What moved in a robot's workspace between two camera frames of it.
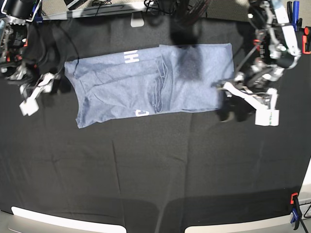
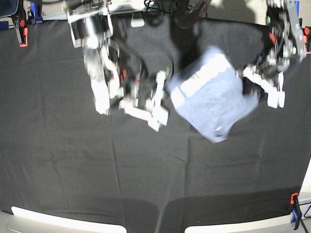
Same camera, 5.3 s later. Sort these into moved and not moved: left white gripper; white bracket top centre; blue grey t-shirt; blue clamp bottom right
Moved: blue grey t-shirt; left white gripper
Not moved: white bracket top centre; blue clamp bottom right
